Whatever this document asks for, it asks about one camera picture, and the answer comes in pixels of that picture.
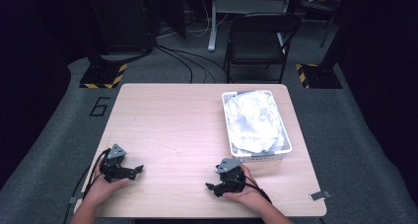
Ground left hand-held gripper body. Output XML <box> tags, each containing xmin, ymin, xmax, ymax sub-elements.
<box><xmin>99</xmin><ymin>143</ymin><xmax>136</xmax><ymax>185</ymax></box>

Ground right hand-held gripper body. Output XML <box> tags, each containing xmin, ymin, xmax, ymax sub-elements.
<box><xmin>215</xmin><ymin>157</ymin><xmax>247</xmax><ymax>197</ymax></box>

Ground white plastic basket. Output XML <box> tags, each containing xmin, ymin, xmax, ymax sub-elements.
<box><xmin>221</xmin><ymin>89</ymin><xmax>294</xmax><ymax>163</ymax></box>

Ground white garment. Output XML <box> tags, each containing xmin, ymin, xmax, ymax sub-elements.
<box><xmin>224</xmin><ymin>90</ymin><xmax>288</xmax><ymax>155</ymax></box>

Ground person's right hand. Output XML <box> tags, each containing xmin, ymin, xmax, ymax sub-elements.
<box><xmin>222</xmin><ymin>164</ymin><xmax>264</xmax><ymax>212</ymax></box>

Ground person's left hand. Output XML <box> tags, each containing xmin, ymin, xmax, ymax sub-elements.
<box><xmin>83</xmin><ymin>166</ymin><xmax>131</xmax><ymax>208</ymax></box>

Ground black stand base striped edge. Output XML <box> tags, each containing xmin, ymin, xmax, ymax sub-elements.
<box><xmin>79</xmin><ymin>61</ymin><xmax>128</xmax><ymax>90</ymax></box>
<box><xmin>294</xmin><ymin>62</ymin><xmax>344</xmax><ymax>90</ymax></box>

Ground black folding chair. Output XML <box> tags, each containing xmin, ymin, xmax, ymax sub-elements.
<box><xmin>223</xmin><ymin>12</ymin><xmax>302</xmax><ymax>84</ymax></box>

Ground black cabinet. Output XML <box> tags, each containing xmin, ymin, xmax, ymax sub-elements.
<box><xmin>82</xmin><ymin>0</ymin><xmax>156</xmax><ymax>54</ymax></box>

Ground dark side table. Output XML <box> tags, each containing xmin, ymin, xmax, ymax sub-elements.
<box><xmin>300</xmin><ymin>0</ymin><xmax>347</xmax><ymax>49</ymax></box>

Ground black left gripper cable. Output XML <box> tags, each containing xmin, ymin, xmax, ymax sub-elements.
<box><xmin>62</xmin><ymin>147</ymin><xmax>112</xmax><ymax>224</ymax></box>

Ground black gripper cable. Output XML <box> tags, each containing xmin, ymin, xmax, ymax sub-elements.
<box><xmin>243</xmin><ymin>175</ymin><xmax>274</xmax><ymax>205</ymax></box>
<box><xmin>62</xmin><ymin>147</ymin><xmax>112</xmax><ymax>224</ymax></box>

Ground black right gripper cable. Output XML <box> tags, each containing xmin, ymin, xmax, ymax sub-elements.
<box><xmin>243</xmin><ymin>175</ymin><xmax>274</xmax><ymax>205</ymax></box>

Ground black floor cables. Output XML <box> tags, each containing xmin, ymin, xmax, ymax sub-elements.
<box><xmin>154</xmin><ymin>41</ymin><xmax>229</xmax><ymax>85</ymax></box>

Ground white desk frame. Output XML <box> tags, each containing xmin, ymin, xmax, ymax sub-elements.
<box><xmin>207</xmin><ymin>0</ymin><xmax>294</xmax><ymax>52</ymax></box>

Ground white cables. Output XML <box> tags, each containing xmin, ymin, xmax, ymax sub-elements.
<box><xmin>185</xmin><ymin>0</ymin><xmax>231</xmax><ymax>38</ymax></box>

